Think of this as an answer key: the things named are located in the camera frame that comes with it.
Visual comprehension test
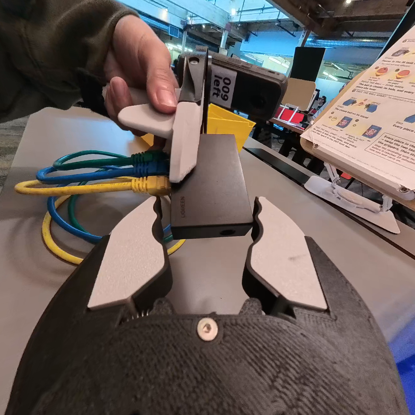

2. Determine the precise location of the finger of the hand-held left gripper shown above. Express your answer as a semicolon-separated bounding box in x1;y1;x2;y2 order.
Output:
117;103;178;140
169;101;209;184

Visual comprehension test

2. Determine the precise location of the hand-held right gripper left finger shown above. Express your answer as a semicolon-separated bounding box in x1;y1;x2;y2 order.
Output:
87;195;173;312

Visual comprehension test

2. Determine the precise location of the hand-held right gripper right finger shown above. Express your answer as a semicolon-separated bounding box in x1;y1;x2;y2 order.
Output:
242;195;329;314

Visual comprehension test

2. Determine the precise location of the black network switch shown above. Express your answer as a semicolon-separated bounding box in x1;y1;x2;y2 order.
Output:
170;134;254;240

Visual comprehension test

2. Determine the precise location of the green ethernet cable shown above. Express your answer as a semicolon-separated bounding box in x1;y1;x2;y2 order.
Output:
52;150;174;243

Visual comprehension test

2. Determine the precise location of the blue ethernet cable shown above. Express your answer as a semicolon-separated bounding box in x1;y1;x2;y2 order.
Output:
36;160;172;244

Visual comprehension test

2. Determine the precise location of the yellow ethernet cable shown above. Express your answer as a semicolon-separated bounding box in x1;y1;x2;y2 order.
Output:
14;175;187;265

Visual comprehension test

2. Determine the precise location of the person's left hand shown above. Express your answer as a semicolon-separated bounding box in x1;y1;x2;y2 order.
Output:
104;14;179;137

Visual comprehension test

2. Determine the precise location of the yellow plastic bin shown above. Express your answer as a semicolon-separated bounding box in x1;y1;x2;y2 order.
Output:
139;103;257;153

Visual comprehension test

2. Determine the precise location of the tan backing board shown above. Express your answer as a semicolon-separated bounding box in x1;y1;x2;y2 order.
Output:
281;78;316;107
300;136;415;211

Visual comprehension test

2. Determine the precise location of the black upright panel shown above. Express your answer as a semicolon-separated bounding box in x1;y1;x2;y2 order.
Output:
290;47;326;81

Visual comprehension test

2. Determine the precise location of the white sheet stand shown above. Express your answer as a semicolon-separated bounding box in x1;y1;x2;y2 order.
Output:
304;164;401;235

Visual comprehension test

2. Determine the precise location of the printed instruction sheet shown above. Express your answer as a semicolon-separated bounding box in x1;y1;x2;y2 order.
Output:
300;24;415;200

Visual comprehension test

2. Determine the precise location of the blue plastic bin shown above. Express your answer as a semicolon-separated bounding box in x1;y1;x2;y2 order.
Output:
387;321;415;415

